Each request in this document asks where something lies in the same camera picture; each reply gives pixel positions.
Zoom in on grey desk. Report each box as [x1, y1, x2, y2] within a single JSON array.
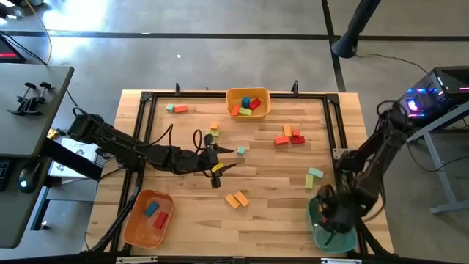
[[0, 62, 75, 249]]

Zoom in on orange plastic bin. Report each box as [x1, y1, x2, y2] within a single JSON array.
[[122, 188, 175, 250]]

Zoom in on silver metal bracket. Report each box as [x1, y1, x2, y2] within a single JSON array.
[[320, 257, 362, 264], [116, 256, 158, 264]]

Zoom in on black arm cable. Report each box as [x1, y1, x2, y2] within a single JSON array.
[[144, 122, 205, 150], [376, 99, 404, 122]]

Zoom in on black desk clamp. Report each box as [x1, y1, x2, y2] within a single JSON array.
[[21, 81, 53, 117], [7, 82, 37, 117]]

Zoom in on yellow cable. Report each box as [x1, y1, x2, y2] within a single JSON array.
[[22, 0, 53, 66]]

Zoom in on black computer mouse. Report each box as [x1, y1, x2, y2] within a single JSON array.
[[18, 161, 40, 194]]

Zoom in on yellow plastic bin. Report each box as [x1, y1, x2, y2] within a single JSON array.
[[225, 87, 273, 121]]

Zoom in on black keyboard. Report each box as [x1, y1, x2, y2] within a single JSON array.
[[0, 158, 12, 192]]

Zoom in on black desk support beam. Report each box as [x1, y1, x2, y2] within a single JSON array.
[[43, 137, 104, 181]]

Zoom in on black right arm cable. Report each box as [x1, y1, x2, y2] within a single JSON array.
[[376, 99, 404, 122]]

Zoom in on grey side table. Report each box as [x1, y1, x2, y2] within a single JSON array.
[[406, 109, 469, 216]]

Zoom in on black pole stand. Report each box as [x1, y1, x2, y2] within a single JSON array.
[[330, 0, 383, 59]]

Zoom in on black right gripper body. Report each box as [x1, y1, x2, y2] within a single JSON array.
[[315, 183, 355, 235]]

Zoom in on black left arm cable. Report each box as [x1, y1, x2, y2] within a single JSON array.
[[144, 122, 205, 150]]

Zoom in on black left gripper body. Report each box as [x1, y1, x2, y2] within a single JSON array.
[[197, 133, 223, 189]]

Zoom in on black aluminium table frame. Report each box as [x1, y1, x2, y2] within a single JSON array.
[[82, 89, 395, 257]]

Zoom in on black computer tower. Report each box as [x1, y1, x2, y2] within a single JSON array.
[[397, 65, 469, 120]]

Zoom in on black floor cable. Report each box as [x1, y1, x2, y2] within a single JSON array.
[[65, 89, 84, 111], [357, 53, 429, 74]]

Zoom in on black monitor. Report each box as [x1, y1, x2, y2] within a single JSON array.
[[0, 34, 27, 65]]

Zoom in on teal plastic bin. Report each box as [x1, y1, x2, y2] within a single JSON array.
[[306, 196, 358, 254]]

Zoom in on thick orange wooden block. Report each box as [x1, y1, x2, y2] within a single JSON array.
[[234, 191, 250, 208]]

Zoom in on white booklet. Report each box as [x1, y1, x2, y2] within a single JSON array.
[[47, 137, 100, 185]]

